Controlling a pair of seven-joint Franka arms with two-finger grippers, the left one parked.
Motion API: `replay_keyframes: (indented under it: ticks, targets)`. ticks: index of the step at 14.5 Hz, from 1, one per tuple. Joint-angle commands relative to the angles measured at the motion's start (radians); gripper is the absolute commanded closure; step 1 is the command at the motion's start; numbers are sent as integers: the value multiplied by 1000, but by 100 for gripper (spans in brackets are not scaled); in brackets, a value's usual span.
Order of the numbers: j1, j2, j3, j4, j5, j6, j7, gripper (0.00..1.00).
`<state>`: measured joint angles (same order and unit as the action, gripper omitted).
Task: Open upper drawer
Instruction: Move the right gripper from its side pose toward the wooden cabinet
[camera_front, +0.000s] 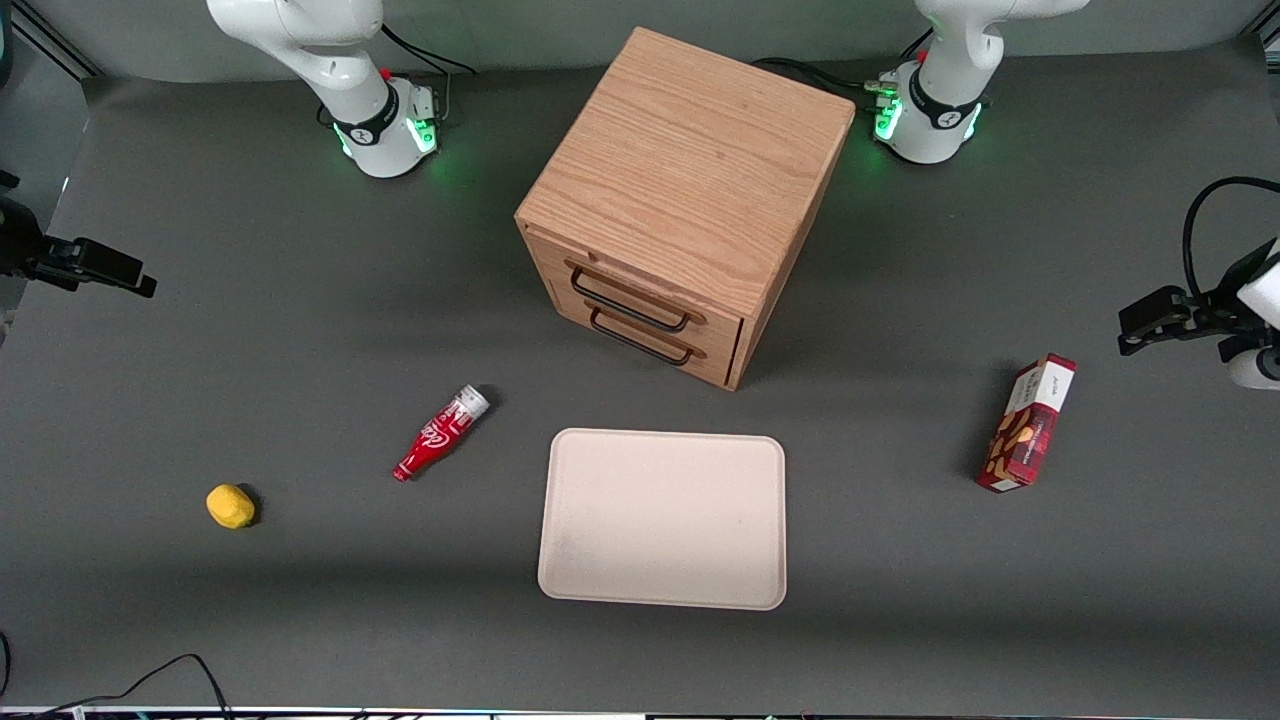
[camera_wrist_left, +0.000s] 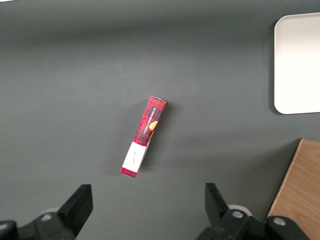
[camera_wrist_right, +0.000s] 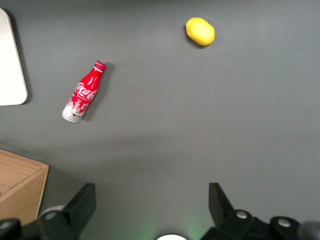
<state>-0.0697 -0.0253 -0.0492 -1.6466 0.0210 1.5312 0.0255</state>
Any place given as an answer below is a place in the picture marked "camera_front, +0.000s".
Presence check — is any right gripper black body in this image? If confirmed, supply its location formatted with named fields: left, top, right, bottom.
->
left=0, top=195, right=77, bottom=287

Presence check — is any black cable at arm base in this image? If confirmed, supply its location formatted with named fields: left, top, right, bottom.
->
left=380, top=24, right=479, bottom=121

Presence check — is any black cable behind cabinet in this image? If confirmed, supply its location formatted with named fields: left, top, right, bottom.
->
left=750, top=56, right=885, bottom=93

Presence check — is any beige plastic tray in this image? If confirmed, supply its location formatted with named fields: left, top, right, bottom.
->
left=537, top=428, right=788, bottom=612

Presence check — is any black metal drawer handle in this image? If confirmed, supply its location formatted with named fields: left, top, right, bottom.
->
left=586, top=302, right=707, bottom=367
left=566, top=258, right=707, bottom=334

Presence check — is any aluminium frame bar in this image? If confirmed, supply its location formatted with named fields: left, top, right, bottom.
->
left=8, top=0, right=103, bottom=81

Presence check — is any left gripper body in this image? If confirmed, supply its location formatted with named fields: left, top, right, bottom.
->
left=1186, top=238, right=1280, bottom=338

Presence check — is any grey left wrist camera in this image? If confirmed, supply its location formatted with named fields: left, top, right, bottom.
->
left=1218, top=336, right=1280, bottom=392

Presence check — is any black looped cable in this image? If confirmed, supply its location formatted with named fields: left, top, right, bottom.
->
left=1182, top=176, right=1280, bottom=301

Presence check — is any yellow lemon toy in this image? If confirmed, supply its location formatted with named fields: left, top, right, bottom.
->
left=206, top=484, right=257, bottom=530

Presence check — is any wooden drawer cabinet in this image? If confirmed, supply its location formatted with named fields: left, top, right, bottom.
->
left=514, top=27, right=858, bottom=392

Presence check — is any red snack box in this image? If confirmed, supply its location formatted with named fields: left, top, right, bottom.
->
left=976, top=353, right=1079, bottom=494

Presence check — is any wooden drawer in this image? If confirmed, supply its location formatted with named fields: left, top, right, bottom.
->
left=548, top=282, right=739, bottom=389
left=523, top=226, right=744, bottom=348

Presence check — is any red soda bottle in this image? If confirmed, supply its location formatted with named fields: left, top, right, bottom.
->
left=392, top=384, right=492, bottom=484

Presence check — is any black floor cable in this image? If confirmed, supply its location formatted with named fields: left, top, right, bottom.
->
left=0, top=653, right=233, bottom=720

